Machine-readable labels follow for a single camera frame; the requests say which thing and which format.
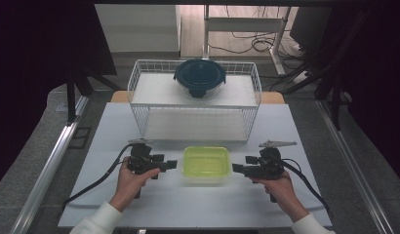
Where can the round container with blue lid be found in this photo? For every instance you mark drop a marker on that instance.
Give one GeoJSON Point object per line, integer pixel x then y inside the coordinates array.
{"type": "Point", "coordinates": [199, 74]}

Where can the person's right hand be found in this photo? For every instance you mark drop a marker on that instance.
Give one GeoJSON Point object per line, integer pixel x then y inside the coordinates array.
{"type": "Point", "coordinates": [282, 191]}

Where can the aluminium rail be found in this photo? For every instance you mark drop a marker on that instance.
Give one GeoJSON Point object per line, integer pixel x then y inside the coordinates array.
{"type": "Point", "coordinates": [360, 182]}
{"type": "Point", "coordinates": [48, 169]}

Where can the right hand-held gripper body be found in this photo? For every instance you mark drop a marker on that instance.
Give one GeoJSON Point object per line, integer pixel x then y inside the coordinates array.
{"type": "Point", "coordinates": [269, 164]}

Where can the black curtain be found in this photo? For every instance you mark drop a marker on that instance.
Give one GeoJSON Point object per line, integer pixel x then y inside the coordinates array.
{"type": "Point", "coordinates": [380, 81]}
{"type": "Point", "coordinates": [35, 81]}

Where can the white desk frame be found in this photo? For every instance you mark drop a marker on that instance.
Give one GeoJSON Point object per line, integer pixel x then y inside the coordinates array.
{"type": "Point", "coordinates": [243, 24]}

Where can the black tripod stand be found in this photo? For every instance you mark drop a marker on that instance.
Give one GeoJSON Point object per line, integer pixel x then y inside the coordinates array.
{"type": "Point", "coordinates": [71, 97]}

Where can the dark floor outlet cover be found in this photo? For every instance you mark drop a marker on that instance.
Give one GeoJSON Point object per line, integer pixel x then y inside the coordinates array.
{"type": "Point", "coordinates": [80, 138]}

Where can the white power strip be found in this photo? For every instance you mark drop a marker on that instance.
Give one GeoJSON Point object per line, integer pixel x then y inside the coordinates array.
{"type": "Point", "coordinates": [300, 77]}

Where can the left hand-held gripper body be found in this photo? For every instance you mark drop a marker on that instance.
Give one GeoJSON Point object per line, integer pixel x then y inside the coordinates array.
{"type": "Point", "coordinates": [141, 162]}

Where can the black metal stand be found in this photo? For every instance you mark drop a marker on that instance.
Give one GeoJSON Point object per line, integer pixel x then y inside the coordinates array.
{"type": "Point", "coordinates": [334, 97]}

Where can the white cabinet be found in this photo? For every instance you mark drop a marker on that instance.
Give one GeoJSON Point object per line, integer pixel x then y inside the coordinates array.
{"type": "Point", "coordinates": [138, 27]}

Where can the green square plastic container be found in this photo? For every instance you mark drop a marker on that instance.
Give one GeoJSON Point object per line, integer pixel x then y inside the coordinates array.
{"type": "Point", "coordinates": [206, 164]}

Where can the person's left hand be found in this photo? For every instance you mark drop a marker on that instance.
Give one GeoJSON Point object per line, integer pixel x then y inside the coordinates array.
{"type": "Point", "coordinates": [129, 185]}

